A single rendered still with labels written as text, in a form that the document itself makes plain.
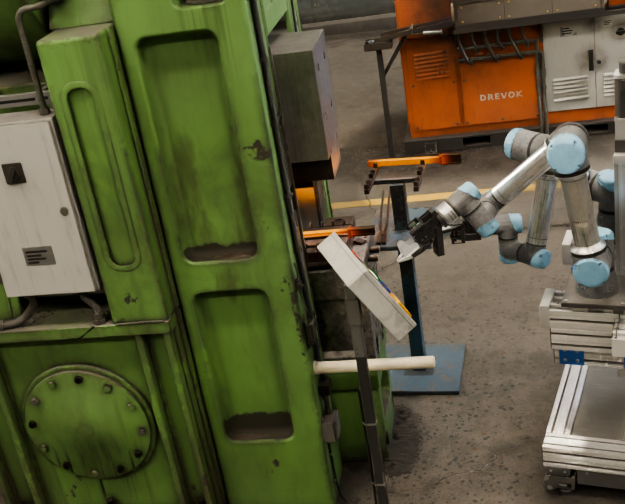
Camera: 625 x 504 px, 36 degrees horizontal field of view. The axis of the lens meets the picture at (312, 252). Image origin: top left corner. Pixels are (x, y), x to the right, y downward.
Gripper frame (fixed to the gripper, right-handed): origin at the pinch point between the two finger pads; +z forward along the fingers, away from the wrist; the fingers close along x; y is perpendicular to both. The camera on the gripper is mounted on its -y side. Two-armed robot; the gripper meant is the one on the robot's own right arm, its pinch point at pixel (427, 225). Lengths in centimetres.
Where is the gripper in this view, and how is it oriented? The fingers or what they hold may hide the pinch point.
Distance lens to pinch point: 370.5
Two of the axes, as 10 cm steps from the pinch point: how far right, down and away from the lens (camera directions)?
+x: 1.4, -4.5, 8.8
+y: 1.5, 8.9, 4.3
